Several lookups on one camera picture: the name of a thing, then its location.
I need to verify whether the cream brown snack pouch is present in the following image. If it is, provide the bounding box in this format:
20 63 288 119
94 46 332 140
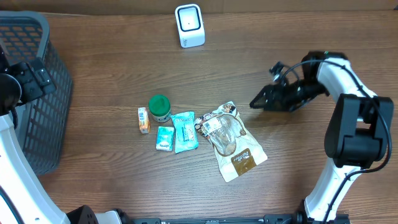
194 101 267 182

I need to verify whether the teal snack packet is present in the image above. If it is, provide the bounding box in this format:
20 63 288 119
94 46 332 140
172 111 198 154

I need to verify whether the green lid seasoning jar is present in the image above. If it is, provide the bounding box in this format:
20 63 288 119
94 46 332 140
148 95 172 123

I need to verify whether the small teal tissue pack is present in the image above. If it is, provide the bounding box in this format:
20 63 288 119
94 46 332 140
155 126 175 152

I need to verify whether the small orange carton box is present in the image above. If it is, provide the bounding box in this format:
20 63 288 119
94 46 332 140
137 107 150 134

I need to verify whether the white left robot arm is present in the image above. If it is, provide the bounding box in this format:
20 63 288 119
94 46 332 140
1 58 122 224

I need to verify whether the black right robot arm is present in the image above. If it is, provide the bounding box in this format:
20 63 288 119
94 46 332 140
249 51 394 223

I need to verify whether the white barcode scanner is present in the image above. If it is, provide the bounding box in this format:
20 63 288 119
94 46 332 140
175 4 205 49

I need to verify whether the grey plastic mesh basket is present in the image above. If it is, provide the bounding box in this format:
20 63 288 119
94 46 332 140
1 11 73 175

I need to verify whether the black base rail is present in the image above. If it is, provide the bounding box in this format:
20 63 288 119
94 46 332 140
130 213 351 224

